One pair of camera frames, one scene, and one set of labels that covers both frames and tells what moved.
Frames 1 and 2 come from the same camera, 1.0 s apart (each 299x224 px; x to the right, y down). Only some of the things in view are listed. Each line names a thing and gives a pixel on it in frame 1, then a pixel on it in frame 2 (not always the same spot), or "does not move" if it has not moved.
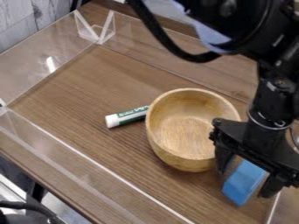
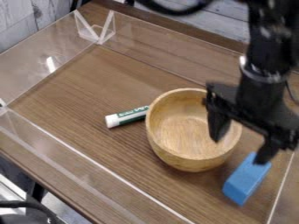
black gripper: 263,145 to 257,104
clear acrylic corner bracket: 97,32 does not move
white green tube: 126,116 does not move
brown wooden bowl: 179,122 does not move
